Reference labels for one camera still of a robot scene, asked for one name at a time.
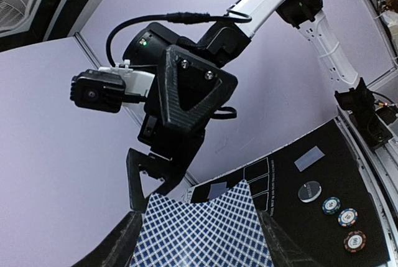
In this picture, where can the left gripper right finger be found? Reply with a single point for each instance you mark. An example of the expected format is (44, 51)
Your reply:
(284, 251)

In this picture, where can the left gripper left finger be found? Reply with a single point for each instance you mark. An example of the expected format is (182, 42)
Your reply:
(118, 246)

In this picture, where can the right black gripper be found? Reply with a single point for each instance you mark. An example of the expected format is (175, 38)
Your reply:
(190, 90)

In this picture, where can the clear round dealer button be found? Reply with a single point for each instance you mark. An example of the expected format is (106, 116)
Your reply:
(309, 192)

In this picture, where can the green 50 chip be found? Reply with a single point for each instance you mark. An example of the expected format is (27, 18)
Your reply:
(331, 205)

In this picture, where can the red 100 chip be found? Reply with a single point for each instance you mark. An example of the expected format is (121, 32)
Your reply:
(355, 241)

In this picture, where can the blue 10 chip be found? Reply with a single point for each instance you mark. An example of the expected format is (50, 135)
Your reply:
(347, 217)

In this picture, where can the dealt card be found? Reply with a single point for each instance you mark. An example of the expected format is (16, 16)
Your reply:
(309, 158)
(217, 190)

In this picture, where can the black poker mat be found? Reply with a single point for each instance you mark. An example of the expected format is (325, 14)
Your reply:
(274, 182)

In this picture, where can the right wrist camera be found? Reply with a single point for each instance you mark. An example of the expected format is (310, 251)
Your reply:
(108, 89)

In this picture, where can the front aluminium rail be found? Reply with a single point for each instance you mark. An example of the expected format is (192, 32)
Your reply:
(378, 169)

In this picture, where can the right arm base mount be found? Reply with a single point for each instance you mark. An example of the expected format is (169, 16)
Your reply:
(371, 113)

